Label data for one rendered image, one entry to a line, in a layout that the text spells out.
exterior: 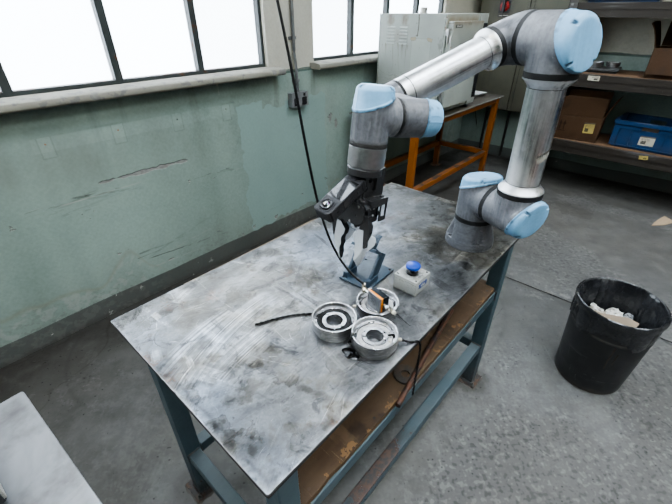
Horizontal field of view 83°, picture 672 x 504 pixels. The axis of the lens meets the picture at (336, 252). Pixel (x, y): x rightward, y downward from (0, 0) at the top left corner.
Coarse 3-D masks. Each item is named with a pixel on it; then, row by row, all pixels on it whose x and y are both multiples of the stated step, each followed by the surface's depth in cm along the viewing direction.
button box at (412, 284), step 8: (400, 272) 103; (408, 272) 102; (416, 272) 102; (424, 272) 103; (400, 280) 102; (408, 280) 100; (416, 280) 100; (424, 280) 102; (400, 288) 103; (408, 288) 101; (416, 288) 100; (424, 288) 104
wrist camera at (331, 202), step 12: (348, 180) 76; (360, 180) 75; (336, 192) 75; (348, 192) 74; (360, 192) 76; (324, 204) 73; (336, 204) 73; (348, 204) 74; (324, 216) 73; (336, 216) 73
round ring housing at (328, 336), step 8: (328, 304) 93; (336, 304) 93; (344, 304) 92; (320, 312) 91; (336, 312) 91; (352, 312) 91; (312, 320) 87; (328, 320) 91; (336, 320) 92; (344, 320) 89; (352, 320) 89; (320, 328) 85; (320, 336) 86; (328, 336) 85; (336, 336) 85; (344, 336) 86
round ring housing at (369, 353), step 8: (360, 320) 88; (368, 320) 89; (376, 320) 89; (384, 320) 88; (352, 328) 85; (368, 328) 87; (376, 328) 87; (392, 328) 87; (352, 336) 83; (368, 336) 87; (376, 336) 88; (384, 336) 85; (352, 344) 84; (360, 344) 81; (368, 344) 83; (376, 344) 83; (392, 344) 81; (360, 352) 82; (368, 352) 81; (376, 352) 80; (384, 352) 81; (392, 352) 82
